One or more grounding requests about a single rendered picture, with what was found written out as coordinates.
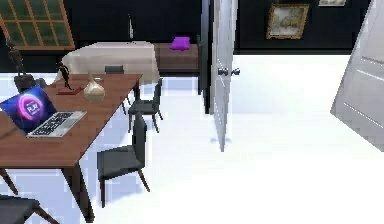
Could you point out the dark grey dining chair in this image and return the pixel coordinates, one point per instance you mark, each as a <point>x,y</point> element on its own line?
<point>146,106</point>
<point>114,69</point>
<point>120,160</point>
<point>16,208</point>
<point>26,83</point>

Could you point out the purple pillow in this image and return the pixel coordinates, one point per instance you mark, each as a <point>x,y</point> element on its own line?
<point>180,43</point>

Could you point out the bed with beige cover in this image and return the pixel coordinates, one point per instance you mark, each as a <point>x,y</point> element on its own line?
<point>113,60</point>

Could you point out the brown wooden dining table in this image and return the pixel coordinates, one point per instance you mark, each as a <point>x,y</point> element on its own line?
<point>96,110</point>

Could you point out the beige round vase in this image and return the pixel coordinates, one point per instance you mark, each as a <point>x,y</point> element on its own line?
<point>94,91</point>

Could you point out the red flat book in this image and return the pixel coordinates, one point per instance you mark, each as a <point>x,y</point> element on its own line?
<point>69,90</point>

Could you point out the gold framed landscape painting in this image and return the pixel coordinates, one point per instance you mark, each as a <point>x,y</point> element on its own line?
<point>287,21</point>

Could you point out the small black figurine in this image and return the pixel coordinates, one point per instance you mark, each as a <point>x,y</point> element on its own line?
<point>64,75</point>

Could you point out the open laptop with purple screen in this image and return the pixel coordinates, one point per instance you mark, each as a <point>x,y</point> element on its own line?
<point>40,116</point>

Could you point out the white panelled room door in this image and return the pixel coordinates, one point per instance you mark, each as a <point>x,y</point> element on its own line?
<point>363,86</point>

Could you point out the black figure statue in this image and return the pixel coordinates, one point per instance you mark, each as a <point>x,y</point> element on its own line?
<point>16,58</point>

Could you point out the window with wooden frame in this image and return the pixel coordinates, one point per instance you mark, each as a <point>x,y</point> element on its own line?
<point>36,23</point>

